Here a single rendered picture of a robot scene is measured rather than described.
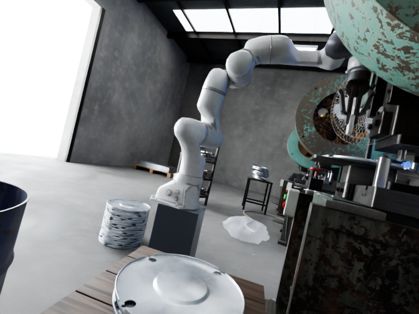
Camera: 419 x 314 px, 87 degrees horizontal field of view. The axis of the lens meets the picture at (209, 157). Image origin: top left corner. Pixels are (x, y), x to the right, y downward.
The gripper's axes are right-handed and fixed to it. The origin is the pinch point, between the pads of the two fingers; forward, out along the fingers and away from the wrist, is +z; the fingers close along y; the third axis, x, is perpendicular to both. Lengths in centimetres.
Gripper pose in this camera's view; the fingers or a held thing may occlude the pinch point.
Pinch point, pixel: (350, 125)
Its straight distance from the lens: 99.9
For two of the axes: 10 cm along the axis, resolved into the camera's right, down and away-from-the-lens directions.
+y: -9.3, -1.7, 3.1
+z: -1.9, 9.8, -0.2
